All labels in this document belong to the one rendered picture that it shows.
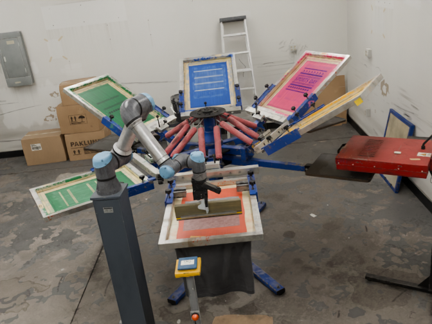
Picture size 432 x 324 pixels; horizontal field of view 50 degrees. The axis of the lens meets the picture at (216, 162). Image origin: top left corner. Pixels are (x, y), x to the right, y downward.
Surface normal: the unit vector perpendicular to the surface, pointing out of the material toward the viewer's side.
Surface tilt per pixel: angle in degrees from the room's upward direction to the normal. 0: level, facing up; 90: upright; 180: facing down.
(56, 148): 90
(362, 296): 0
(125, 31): 90
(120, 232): 90
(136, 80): 90
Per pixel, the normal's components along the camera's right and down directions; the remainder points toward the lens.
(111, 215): -0.08, 0.38
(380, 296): -0.11, -0.92
